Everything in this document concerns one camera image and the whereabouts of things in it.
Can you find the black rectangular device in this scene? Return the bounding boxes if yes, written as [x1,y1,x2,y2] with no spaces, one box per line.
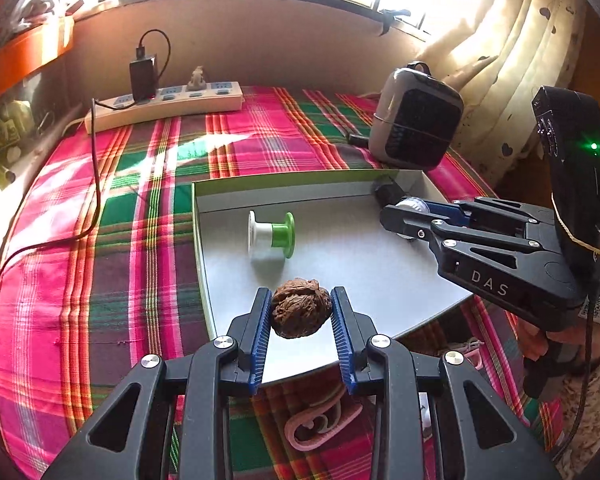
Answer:
[373,176,406,208]

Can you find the large pink clip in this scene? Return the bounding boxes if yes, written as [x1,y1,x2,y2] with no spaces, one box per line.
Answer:
[284,385,363,452]

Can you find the round dark brown walnut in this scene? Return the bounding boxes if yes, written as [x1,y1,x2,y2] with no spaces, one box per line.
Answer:
[271,278,332,339]

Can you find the green white spool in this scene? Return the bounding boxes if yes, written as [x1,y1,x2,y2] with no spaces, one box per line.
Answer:
[247,210,296,259]

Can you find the white round cap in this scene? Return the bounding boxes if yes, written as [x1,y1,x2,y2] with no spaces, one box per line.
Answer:
[396,196,430,240]

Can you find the small pink clip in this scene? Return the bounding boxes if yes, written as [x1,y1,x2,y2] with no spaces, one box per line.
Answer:
[441,337,483,370]

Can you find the person right hand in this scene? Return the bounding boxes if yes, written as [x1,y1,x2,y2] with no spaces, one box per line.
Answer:
[516,318,600,378]

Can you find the grey black desk fan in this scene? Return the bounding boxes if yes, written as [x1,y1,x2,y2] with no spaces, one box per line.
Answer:
[347,61,464,171]

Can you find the green white cardboard box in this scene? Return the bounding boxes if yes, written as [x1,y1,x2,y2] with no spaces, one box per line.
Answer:
[190,168,474,386]

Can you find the cream heart curtain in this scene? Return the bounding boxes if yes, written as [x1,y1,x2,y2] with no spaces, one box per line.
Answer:
[416,0,586,185]

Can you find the beige power strip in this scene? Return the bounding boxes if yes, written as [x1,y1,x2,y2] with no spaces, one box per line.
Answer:
[84,81,244,133]

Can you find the white plug on strip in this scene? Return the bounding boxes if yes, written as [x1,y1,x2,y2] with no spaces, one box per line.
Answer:
[186,65,207,91]

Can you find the black charger adapter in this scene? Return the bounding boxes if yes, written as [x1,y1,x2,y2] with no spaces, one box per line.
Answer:
[130,55,158,102]

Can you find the orange tray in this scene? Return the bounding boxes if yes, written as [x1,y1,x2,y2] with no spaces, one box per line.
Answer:
[0,16,74,96]

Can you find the black camera module right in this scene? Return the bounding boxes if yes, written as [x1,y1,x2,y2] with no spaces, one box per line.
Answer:
[532,86,600,281]

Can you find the black charger cable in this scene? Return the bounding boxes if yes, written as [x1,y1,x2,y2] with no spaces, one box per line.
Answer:
[0,28,172,281]

